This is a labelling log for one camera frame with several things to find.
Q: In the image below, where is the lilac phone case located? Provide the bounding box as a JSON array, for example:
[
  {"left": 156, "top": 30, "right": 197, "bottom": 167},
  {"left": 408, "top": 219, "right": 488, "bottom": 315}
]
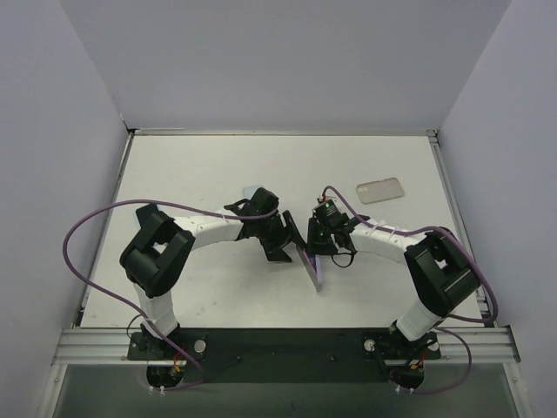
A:
[{"left": 310, "top": 255, "right": 324, "bottom": 293}]

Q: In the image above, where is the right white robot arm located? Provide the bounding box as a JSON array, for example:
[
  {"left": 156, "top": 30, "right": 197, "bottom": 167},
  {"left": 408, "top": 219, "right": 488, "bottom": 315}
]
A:
[{"left": 307, "top": 199, "right": 480, "bottom": 342}]

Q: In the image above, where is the phone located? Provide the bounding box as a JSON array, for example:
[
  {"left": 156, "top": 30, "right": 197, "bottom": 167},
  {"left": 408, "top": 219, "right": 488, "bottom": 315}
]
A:
[
  {"left": 296, "top": 246, "right": 311, "bottom": 277},
  {"left": 243, "top": 185, "right": 261, "bottom": 199},
  {"left": 135, "top": 204, "right": 159, "bottom": 228}
]

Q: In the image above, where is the aluminium front frame rail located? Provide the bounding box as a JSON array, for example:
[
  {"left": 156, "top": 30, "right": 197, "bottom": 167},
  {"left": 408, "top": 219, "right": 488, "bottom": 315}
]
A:
[{"left": 52, "top": 327, "right": 520, "bottom": 366}]

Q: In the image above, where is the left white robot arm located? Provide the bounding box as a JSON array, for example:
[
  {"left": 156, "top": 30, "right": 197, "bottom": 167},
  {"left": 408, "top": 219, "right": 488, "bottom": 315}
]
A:
[{"left": 119, "top": 187, "right": 306, "bottom": 359}]

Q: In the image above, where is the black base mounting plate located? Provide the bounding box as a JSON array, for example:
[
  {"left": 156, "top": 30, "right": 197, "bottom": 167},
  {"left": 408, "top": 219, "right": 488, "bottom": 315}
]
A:
[{"left": 127, "top": 328, "right": 440, "bottom": 387}]

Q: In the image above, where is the cream phone case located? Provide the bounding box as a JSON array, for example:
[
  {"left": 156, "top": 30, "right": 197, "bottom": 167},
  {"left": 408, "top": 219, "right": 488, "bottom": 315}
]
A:
[{"left": 356, "top": 178, "right": 405, "bottom": 205}]

